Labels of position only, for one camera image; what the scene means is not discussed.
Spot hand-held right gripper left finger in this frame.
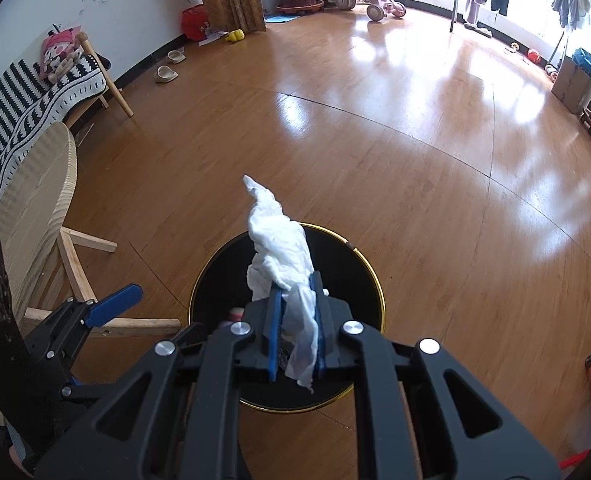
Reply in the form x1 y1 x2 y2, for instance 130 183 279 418
35 286 283 480

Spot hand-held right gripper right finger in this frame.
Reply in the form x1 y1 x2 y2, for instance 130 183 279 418
311 271 562 480

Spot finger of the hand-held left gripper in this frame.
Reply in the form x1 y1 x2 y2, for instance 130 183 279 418
26 284 144 377
60 379 108 403

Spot black gold-rimmed trash bin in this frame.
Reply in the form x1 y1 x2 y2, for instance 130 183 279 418
188 222 387 415

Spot white tissue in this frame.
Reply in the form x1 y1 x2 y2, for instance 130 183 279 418
242 175 329 391

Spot red white packet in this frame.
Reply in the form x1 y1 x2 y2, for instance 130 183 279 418
222 305 248 331

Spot wooden chair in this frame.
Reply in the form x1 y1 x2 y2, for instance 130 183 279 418
0 122 182 411

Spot wooden bench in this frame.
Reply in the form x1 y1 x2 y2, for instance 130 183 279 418
62 32 135 133

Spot black white striped blanket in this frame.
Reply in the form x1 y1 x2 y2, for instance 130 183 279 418
0 55 107 241

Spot pink plush doll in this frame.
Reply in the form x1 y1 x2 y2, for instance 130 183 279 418
39 27 83 83

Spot red bag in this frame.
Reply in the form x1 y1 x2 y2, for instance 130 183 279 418
182 4 211 42

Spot round wheeled plant stand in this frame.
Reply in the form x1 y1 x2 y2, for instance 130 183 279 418
275 0 326 16

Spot cardboard box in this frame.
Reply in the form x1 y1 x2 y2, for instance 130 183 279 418
550 55 591 115

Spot blue plastic bag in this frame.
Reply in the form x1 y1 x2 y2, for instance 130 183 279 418
573 47 591 83

